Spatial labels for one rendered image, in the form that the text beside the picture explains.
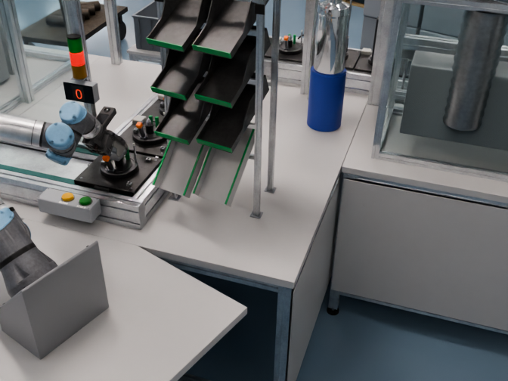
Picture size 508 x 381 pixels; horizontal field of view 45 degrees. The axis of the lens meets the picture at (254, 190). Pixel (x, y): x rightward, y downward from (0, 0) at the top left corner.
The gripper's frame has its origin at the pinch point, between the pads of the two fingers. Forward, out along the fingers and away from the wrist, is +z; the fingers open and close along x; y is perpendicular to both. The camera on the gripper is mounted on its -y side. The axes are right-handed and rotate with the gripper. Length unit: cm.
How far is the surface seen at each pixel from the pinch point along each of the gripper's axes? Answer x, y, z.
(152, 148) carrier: 4.9, -6.3, 18.6
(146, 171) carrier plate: 10.3, 5.9, 8.3
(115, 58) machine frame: -62, -70, 82
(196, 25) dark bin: 34, -30, -39
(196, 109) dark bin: 30.5, -14.2, -11.2
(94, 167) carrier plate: -9.3, 8.8, 5.9
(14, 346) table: 8, 73, -34
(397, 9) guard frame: 87, -71, 5
